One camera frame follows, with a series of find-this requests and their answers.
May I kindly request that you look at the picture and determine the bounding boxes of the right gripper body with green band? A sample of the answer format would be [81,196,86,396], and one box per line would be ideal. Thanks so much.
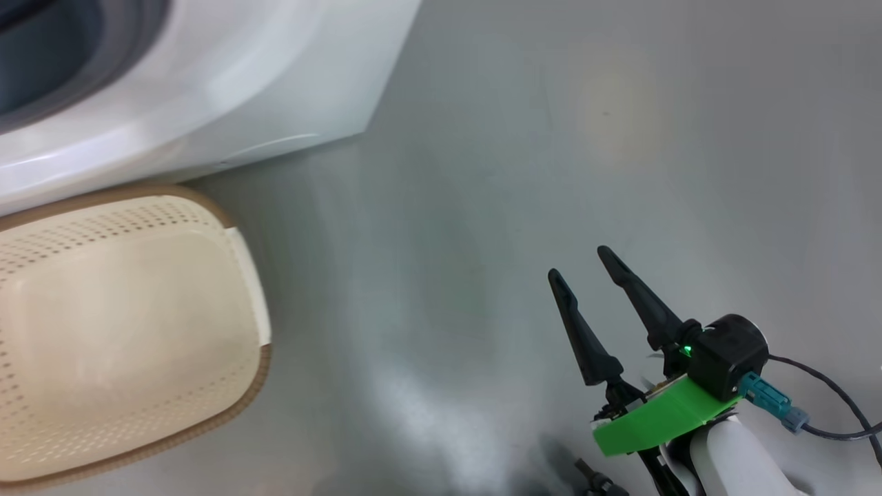
[591,374,743,459]

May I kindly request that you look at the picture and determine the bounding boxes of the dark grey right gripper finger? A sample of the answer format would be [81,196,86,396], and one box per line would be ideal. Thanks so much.
[596,245,703,352]
[547,268,625,387]

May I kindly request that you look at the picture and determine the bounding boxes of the white front-load washing machine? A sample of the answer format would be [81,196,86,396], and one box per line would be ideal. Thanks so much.
[0,0,423,216]

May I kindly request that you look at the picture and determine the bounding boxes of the cream perforated laundry basket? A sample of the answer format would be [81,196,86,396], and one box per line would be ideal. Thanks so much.
[0,183,274,492]

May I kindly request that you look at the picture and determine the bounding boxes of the grey rubber door gasket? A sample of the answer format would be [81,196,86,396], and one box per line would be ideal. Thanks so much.
[0,0,171,136]

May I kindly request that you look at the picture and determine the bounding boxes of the black cable with teal connector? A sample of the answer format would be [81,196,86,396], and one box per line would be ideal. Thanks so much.
[739,353,882,471]

